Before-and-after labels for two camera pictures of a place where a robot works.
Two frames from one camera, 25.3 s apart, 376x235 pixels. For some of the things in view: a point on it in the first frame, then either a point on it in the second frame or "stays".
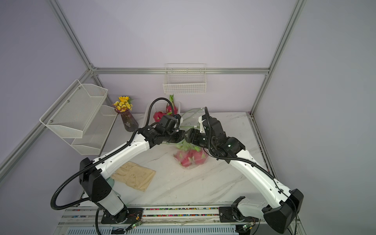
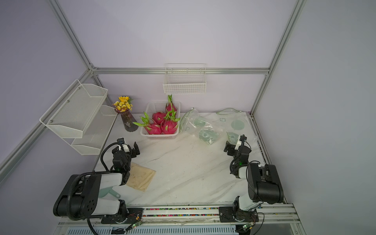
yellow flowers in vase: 122,107 stays
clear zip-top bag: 188,155 → 229,123
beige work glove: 136,176 stays
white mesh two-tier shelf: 78,117 stays
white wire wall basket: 185,78 stays
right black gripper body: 199,138 → 232,152
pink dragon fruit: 169,107 stays
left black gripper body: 176,137 → 133,153
